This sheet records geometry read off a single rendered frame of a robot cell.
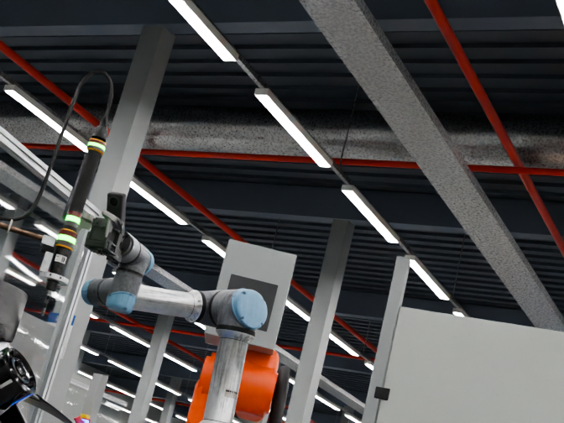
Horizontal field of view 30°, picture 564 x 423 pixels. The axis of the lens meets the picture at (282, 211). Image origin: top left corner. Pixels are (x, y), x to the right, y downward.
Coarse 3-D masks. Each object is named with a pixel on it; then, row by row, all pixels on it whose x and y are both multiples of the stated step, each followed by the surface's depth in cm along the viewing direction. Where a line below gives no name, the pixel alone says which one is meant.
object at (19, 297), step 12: (0, 288) 257; (12, 288) 260; (0, 300) 252; (12, 300) 255; (24, 300) 259; (0, 312) 249; (12, 312) 251; (0, 324) 246; (12, 324) 248; (0, 336) 243; (12, 336) 244
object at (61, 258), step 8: (104, 120) 261; (96, 128) 260; (104, 128) 260; (96, 136) 262; (104, 136) 260; (56, 248) 251; (64, 248) 250; (56, 256) 249; (64, 256) 250; (56, 264) 249; (64, 264) 250; (56, 272) 248; (48, 280) 249; (48, 288) 247; (56, 288) 249
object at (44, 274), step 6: (42, 240) 249; (48, 240) 250; (54, 240) 250; (42, 246) 248; (48, 246) 249; (42, 252) 251; (48, 252) 249; (48, 258) 249; (42, 264) 248; (48, 264) 248; (42, 270) 248; (42, 276) 247; (48, 276) 246; (54, 276) 246; (60, 276) 247; (60, 282) 248; (66, 282) 248
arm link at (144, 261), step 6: (144, 246) 288; (144, 252) 284; (138, 258) 282; (144, 258) 284; (150, 258) 287; (120, 264) 283; (126, 264) 282; (132, 264) 282; (138, 264) 283; (144, 264) 285; (150, 264) 288; (138, 270) 283; (144, 270) 285
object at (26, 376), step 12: (12, 348) 233; (0, 360) 228; (12, 360) 230; (24, 360) 237; (0, 372) 226; (12, 372) 226; (24, 372) 234; (0, 384) 226; (12, 384) 226; (24, 384) 231; (0, 396) 227; (12, 396) 228; (24, 396) 229; (0, 408) 229
